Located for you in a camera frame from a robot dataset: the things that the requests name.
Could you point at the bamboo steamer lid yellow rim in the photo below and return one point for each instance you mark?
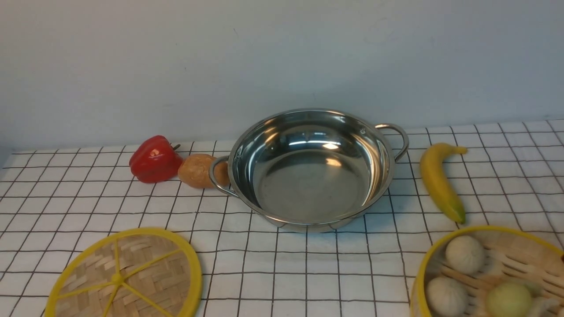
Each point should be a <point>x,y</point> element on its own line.
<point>142,272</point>

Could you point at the bamboo steamer basket yellow rim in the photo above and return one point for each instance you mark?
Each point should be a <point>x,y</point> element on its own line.
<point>511,256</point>

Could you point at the stainless steel pot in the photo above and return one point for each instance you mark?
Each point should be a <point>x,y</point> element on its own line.
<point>311,170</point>

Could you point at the brown potato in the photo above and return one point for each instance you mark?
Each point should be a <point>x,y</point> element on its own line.
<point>194,171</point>

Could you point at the red bell pepper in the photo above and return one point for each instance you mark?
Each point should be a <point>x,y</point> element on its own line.
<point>156,160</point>

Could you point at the yellow banana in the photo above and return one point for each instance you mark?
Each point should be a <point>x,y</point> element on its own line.
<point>438,185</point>

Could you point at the white steamed bun upper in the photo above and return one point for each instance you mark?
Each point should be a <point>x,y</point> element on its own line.
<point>465,254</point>

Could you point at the white steamed bun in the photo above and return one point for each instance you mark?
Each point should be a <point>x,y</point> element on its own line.
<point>465,254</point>
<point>446,297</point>

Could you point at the white steamed bun lower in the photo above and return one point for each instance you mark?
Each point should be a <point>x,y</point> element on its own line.
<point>446,297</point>

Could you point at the white checkered tablecloth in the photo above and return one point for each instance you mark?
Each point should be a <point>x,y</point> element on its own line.
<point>55,203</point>

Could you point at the pale green round bun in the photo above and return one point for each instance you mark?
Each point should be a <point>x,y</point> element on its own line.
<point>509,300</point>

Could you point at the white dumpling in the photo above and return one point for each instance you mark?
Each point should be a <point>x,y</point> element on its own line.
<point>541,305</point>

